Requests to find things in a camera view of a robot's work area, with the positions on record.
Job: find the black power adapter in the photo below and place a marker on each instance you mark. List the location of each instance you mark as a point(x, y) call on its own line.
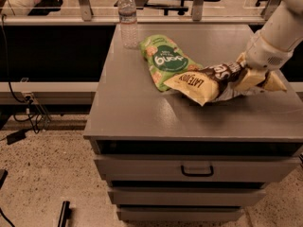
point(15, 137)

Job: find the brown and yellow chip bag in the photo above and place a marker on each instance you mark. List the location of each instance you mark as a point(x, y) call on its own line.
point(213, 83)

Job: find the clear plastic water bottle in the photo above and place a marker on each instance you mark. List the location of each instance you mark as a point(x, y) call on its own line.
point(128, 23)

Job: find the green snack bag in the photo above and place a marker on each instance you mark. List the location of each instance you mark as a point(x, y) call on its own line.
point(165, 59)

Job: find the office chair base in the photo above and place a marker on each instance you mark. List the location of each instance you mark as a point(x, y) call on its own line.
point(259, 2)

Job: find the black drawer handle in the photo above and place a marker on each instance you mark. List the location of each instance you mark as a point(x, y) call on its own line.
point(197, 171)

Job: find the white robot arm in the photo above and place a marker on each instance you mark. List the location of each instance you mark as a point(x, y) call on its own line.
point(273, 45)

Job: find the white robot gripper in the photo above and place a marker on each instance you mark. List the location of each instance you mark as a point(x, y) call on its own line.
point(264, 56)

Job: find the black bar on floor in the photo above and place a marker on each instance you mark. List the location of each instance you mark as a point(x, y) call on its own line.
point(64, 214)

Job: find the grey drawer cabinet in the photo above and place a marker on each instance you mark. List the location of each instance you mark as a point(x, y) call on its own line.
point(141, 137)

